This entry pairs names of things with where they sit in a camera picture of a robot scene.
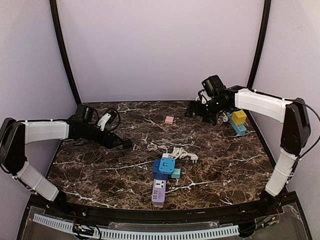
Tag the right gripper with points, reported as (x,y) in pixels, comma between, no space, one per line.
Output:
(200,110)

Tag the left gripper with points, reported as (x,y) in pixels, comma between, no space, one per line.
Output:
(100,136)

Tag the yellow cube socket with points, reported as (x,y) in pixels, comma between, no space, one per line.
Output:
(239,117)

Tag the teal power strip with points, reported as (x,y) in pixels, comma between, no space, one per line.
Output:
(239,129)

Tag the small teal plug adapter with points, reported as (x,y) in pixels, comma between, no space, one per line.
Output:
(176,173)

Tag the purple power strip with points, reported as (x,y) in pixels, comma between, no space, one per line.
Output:
(158,192)

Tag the blue adapter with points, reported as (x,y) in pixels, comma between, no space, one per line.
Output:
(167,165)

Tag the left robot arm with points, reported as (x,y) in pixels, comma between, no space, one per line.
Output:
(16,134)

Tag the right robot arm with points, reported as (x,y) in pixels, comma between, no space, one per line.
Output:
(215,98)

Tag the black plug adapter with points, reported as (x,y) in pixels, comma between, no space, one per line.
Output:
(127,143)

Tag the pink charger cube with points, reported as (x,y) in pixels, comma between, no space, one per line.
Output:
(171,120)

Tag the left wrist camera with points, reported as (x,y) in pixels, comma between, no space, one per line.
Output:
(108,117)

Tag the white slotted cable duct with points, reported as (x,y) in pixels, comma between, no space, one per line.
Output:
(135,231)

